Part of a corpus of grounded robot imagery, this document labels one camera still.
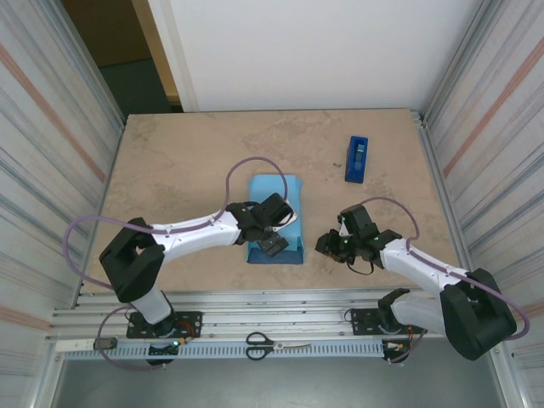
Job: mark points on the aluminium side rail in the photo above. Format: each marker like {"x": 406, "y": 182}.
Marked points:
{"x": 104, "y": 204}
{"x": 446, "y": 204}

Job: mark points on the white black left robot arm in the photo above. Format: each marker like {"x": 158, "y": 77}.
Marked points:
{"x": 191, "y": 238}

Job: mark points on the blue tape dispenser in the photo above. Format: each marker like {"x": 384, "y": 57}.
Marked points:
{"x": 356, "y": 166}

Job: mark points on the blue wrapping paper sheet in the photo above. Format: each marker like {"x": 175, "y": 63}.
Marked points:
{"x": 265, "y": 187}

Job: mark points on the black controller board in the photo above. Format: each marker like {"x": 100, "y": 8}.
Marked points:
{"x": 161, "y": 349}
{"x": 397, "y": 347}

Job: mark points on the aluminium frame rails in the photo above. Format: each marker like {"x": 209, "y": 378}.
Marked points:
{"x": 276, "y": 314}

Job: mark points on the grey metal lower shelf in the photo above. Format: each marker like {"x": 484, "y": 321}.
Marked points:
{"x": 276, "y": 382}

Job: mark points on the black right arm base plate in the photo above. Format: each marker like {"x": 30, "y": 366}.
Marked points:
{"x": 361, "y": 321}

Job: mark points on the brown wooden door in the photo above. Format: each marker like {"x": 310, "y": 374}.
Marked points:
{"x": 106, "y": 30}

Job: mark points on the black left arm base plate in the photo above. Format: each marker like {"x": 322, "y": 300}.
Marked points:
{"x": 191, "y": 319}

